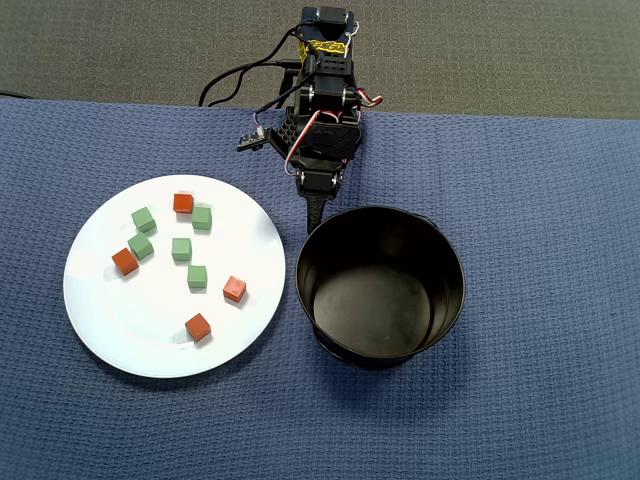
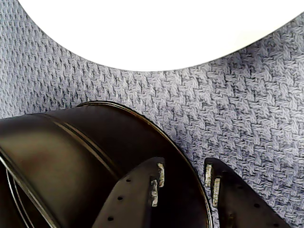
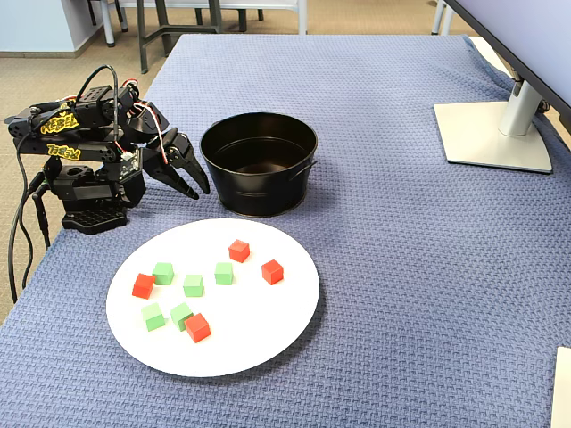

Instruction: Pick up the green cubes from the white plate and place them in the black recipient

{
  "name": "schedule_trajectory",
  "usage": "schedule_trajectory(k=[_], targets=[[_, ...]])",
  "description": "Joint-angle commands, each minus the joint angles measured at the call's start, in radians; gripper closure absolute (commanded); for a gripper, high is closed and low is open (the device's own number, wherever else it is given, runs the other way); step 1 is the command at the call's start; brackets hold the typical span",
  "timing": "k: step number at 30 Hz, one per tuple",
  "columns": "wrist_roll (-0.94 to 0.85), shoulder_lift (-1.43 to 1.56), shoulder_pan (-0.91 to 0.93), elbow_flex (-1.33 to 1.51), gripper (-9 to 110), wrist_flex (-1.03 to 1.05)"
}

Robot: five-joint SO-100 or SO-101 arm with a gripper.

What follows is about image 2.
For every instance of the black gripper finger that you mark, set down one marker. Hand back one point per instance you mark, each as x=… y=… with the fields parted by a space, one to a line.
x=242 y=209
x=128 y=202

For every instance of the white round plate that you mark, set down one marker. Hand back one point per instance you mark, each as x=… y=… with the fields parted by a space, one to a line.
x=154 y=28

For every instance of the black round container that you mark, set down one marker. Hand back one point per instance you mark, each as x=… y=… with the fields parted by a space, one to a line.
x=71 y=154

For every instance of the blue woven mat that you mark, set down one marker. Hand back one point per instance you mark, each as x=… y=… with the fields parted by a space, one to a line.
x=225 y=107

